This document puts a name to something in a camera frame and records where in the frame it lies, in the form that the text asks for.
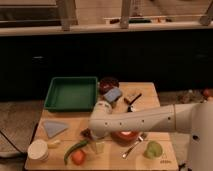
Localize metal spoon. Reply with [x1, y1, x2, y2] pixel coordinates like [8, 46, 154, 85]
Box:
[122, 132, 148, 159]

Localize green chili pepper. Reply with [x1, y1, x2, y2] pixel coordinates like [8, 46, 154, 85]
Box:
[64, 139, 88, 165]

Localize orange bowl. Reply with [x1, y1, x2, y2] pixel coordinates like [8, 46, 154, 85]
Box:
[111, 131, 139, 144]

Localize dark red bowl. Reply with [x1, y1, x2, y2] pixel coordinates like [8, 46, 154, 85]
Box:
[99, 77, 119, 94]

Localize small yellow piece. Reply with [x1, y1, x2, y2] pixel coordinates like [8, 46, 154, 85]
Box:
[47, 140, 61, 149]

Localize orange tomato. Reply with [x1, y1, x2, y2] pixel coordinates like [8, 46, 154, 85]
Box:
[71, 150, 86, 165]

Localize brown black brush block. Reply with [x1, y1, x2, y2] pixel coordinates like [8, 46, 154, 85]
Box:
[124, 90, 142, 105]

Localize blue triangular cloth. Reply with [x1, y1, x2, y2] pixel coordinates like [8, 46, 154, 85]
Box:
[43, 120, 69, 138]

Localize bunch of dark grapes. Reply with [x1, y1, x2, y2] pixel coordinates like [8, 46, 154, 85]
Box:
[81, 128, 92, 139]

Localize green cup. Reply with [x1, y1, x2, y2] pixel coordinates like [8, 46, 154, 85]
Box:
[144, 141, 163, 159]

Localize green plastic tray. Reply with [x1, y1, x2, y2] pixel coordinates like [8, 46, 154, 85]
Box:
[44, 77, 98, 112]

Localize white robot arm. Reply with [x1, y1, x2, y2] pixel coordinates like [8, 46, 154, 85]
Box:
[88, 101, 213, 171]

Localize blue sponge block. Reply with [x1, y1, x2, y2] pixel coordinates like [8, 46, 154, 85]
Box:
[103, 87, 122, 103]

